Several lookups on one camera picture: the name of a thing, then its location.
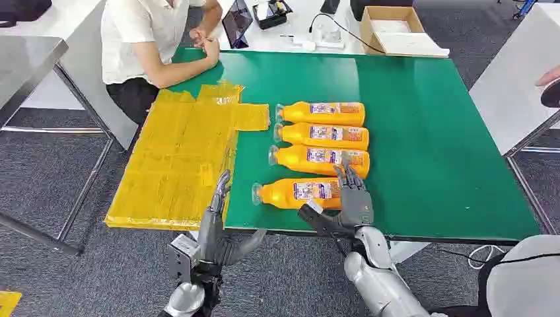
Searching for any person's hand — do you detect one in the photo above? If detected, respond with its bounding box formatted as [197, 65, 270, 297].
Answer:
[535, 65, 560, 87]

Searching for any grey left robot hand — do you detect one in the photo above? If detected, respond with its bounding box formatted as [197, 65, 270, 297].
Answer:
[195, 169, 267, 267]

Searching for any person's left hand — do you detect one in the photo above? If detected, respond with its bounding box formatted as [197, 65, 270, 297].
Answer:
[189, 26, 211, 48]

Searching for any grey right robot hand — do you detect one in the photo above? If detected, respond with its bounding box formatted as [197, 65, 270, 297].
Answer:
[333, 152, 375, 229]

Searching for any person's right hand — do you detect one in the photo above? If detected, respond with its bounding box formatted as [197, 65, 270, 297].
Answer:
[201, 37, 222, 67]

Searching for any orange drink bottle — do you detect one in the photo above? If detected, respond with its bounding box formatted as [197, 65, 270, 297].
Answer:
[275, 101, 366, 127]
[251, 177, 343, 211]
[267, 144, 371, 180]
[273, 122, 370, 151]

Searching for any dark round object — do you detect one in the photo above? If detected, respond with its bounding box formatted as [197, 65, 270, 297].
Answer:
[540, 79, 560, 109]

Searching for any white table with metal legs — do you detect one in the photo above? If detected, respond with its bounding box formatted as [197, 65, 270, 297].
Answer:
[469, 3, 560, 235]
[0, 0, 139, 151]

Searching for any dark tablet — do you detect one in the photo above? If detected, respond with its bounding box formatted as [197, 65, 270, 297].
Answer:
[221, 0, 255, 50]

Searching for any white table foot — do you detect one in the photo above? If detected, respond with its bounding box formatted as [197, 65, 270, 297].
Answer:
[387, 240, 432, 265]

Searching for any person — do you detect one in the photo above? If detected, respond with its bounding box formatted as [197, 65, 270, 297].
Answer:
[100, 0, 224, 125]
[431, 234, 560, 317]

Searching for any black tray box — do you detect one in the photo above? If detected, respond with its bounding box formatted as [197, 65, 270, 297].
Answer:
[252, 0, 294, 30]

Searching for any green table mat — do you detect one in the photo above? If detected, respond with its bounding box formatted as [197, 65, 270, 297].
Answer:
[168, 47, 541, 242]

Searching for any yellow sheet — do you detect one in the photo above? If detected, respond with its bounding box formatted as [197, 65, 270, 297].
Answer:
[104, 81, 271, 232]

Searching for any white power adapter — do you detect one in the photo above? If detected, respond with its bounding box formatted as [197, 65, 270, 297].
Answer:
[292, 36, 317, 52]

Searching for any white desk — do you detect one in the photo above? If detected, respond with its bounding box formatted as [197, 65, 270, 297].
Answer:
[199, 0, 366, 55]

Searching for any clear plastic container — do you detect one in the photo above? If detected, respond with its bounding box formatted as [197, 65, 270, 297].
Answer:
[312, 15, 351, 47]

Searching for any white flat board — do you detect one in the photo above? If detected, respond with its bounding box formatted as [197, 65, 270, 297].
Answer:
[375, 31, 450, 59]

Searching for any cardboard box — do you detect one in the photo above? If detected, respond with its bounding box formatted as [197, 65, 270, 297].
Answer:
[359, 5, 426, 56]

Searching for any white paper sheet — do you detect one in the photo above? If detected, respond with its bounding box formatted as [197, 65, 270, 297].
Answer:
[370, 19, 414, 35]

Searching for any steel table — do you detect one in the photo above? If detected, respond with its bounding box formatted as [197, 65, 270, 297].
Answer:
[0, 36, 86, 257]

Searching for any black bag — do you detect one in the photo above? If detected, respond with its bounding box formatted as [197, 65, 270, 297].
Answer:
[0, 0, 53, 28]

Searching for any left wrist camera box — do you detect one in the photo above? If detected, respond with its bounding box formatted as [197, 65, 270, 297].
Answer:
[167, 234, 202, 285]

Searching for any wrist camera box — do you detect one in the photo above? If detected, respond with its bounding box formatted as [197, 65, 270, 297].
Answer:
[167, 234, 202, 285]
[297, 200, 356, 239]

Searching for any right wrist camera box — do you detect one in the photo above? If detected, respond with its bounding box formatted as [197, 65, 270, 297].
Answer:
[297, 200, 356, 239]

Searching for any blue frame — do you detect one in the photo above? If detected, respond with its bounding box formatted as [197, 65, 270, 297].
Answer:
[512, 0, 538, 20]

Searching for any white cable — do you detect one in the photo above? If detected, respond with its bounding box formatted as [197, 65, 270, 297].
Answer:
[467, 244, 507, 271]

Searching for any black cable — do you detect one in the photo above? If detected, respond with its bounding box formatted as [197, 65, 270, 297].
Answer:
[308, 13, 387, 55]

